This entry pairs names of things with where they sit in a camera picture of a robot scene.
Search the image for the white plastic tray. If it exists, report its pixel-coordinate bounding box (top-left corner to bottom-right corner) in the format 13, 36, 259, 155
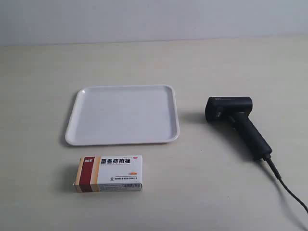
65, 84, 180, 146

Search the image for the white red medicine box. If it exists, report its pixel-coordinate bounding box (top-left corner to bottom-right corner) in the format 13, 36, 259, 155
73, 155, 143, 193

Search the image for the black handheld barcode scanner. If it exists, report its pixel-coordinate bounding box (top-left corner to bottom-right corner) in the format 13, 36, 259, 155
205, 96, 272, 160

